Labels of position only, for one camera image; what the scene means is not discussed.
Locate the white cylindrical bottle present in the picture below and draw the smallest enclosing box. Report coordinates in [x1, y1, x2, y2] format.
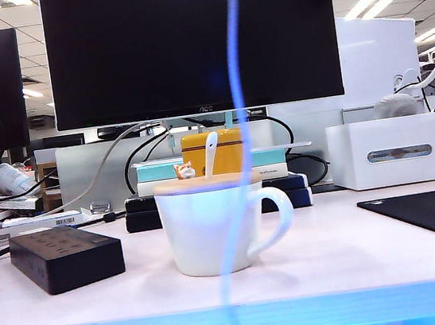
[0, 158, 41, 199]

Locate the black monitor cable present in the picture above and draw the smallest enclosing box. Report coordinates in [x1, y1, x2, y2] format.
[266, 107, 332, 192]

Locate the black cable with plug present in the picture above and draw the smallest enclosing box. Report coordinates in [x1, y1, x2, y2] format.
[75, 209, 128, 229]

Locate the white ceramic mug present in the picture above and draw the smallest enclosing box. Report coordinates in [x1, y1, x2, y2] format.
[153, 175, 302, 283]

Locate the white spine book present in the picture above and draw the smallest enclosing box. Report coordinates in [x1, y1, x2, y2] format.
[135, 161, 290, 199]

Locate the stack of papers and books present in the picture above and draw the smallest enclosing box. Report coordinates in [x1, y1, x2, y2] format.
[0, 184, 45, 221]

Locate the gray round desk object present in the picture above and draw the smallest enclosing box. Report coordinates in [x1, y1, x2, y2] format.
[371, 91, 421, 121]

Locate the white board panel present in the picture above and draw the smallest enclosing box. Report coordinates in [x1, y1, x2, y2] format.
[333, 7, 426, 111]

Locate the light gray cable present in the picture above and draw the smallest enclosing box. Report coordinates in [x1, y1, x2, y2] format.
[33, 119, 175, 217]

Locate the black power strip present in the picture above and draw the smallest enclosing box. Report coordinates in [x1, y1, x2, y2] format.
[6, 218, 129, 300]

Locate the small white desk gadget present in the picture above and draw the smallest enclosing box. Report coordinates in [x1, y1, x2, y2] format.
[390, 67, 422, 95]

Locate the small orange cat figurine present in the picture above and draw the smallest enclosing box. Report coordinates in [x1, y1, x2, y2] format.
[172, 160, 197, 182]

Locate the brown wooden shelf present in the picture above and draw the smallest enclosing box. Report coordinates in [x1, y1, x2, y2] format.
[36, 161, 65, 214]

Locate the small clear plastic holder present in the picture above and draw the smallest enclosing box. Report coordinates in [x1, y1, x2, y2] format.
[88, 199, 114, 217]

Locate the yellow round tin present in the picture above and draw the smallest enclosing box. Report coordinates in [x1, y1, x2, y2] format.
[178, 125, 253, 180]

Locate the white charger cable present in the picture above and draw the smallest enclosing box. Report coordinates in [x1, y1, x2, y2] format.
[178, 0, 283, 325]

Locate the black looped cable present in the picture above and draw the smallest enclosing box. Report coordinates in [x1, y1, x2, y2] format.
[118, 128, 179, 198]

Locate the wooden mug lid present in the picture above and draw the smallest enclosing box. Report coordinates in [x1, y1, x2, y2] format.
[151, 168, 264, 199]

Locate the white ceramic spoon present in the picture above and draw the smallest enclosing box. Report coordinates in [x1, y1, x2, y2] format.
[200, 130, 224, 180]

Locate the black AOC monitor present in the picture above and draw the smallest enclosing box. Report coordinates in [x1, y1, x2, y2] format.
[39, 0, 346, 133]

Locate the white desk organizer box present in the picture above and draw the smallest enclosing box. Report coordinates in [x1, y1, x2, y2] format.
[324, 111, 435, 195]

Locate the black flat desk mat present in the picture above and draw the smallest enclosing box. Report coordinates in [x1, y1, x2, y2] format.
[309, 182, 336, 195]

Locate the teal cover book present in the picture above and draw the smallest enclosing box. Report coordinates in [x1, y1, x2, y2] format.
[135, 147, 287, 184]

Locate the frosted desk partition panel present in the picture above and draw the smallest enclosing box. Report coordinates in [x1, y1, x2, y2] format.
[33, 117, 285, 219]

